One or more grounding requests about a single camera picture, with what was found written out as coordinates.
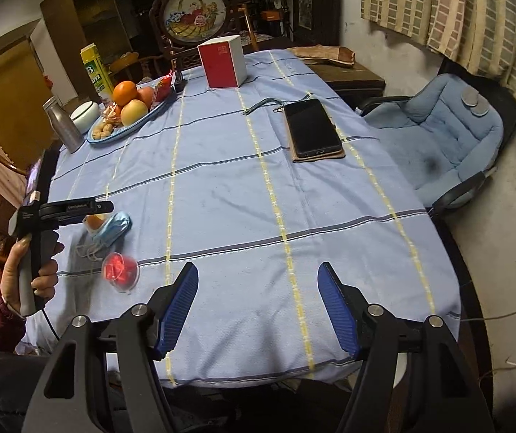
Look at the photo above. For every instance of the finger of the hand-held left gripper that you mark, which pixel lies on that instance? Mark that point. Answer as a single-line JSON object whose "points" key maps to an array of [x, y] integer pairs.
{"points": [[91, 206]]}

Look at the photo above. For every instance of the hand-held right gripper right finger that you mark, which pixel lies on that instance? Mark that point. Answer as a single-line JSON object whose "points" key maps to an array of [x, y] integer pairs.
{"points": [[336, 311]]}

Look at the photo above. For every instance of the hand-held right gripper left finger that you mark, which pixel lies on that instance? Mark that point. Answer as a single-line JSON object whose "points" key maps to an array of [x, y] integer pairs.
{"points": [[176, 311]]}

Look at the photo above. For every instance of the orange jelly cup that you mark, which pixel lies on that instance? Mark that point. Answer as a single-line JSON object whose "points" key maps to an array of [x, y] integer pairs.
{"points": [[94, 222]]}

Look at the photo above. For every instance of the blue face mask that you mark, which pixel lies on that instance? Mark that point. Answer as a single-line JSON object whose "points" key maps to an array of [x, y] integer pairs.
{"points": [[113, 228]]}

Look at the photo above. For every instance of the person's left hand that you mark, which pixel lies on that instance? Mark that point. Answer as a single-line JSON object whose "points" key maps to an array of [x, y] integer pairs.
{"points": [[46, 279]]}

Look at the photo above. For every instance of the clear cup with red wrapper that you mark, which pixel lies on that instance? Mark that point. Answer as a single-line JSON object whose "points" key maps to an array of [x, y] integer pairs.
{"points": [[120, 270]]}

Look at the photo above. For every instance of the pile of walnuts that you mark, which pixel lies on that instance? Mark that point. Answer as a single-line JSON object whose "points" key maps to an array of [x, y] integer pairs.
{"points": [[102, 131]]}

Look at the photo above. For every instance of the blue oval fruit plate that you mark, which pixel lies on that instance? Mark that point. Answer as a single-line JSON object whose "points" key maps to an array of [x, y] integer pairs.
{"points": [[122, 131]]}

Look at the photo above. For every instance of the silver metal bottle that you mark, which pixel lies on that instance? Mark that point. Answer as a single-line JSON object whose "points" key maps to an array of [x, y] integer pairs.
{"points": [[64, 126]]}

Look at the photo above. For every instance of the pile of wrapped candies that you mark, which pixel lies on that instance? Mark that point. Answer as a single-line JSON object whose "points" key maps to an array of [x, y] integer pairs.
{"points": [[111, 115]]}

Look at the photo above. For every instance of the white round lidded jar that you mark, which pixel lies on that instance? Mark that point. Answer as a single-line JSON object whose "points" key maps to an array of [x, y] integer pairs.
{"points": [[84, 112]]}

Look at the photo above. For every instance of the yellow apple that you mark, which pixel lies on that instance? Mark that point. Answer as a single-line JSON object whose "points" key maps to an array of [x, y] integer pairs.
{"points": [[134, 112]]}

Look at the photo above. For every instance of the orange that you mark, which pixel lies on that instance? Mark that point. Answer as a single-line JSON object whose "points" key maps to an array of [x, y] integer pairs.
{"points": [[125, 92]]}

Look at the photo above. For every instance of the red apple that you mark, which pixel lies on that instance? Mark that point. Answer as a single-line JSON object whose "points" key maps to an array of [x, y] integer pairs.
{"points": [[146, 94]]}

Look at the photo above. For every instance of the yellow and green carton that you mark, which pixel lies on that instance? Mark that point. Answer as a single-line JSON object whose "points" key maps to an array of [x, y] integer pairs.
{"points": [[95, 72]]}

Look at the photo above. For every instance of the red snack packet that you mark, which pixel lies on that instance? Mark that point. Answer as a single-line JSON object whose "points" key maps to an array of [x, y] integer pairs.
{"points": [[163, 88]]}

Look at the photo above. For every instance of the yellow wooden door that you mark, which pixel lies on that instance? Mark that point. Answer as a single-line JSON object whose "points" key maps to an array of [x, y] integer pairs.
{"points": [[5, 85]]}

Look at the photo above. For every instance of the wooden armchair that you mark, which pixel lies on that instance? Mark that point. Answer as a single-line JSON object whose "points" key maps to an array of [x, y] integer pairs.
{"points": [[127, 61]]}

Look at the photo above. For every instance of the small black and red item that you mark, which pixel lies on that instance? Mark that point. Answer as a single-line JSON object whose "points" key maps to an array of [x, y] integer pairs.
{"points": [[179, 85]]}

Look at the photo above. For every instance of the wooden cabinet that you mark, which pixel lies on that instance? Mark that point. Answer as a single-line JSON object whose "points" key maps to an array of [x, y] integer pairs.
{"points": [[73, 22]]}

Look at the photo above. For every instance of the black smartphone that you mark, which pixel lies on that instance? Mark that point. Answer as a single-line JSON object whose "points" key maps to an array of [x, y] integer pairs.
{"points": [[312, 126]]}

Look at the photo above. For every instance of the red and white box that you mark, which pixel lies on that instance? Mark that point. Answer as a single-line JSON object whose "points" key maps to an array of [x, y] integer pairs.
{"points": [[215, 65]]}

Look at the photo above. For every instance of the blue cushioned chair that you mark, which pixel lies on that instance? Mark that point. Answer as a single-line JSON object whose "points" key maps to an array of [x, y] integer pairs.
{"points": [[442, 131]]}

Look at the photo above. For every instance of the round embroidered table screen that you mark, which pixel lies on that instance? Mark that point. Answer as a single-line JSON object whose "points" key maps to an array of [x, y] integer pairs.
{"points": [[194, 18]]}

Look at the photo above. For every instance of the dark wooden side table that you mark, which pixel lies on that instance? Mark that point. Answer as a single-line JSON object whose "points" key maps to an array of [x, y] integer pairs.
{"points": [[352, 76]]}

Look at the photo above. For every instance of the grey round disc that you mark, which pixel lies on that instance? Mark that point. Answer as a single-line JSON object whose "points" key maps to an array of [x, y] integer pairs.
{"points": [[469, 97], [483, 109]]}

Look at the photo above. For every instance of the brown paper bag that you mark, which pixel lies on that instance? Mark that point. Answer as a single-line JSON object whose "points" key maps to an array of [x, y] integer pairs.
{"points": [[325, 54]]}

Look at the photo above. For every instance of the beige striped curtain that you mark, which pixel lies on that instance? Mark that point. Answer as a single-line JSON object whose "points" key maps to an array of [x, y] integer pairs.
{"points": [[465, 9]]}

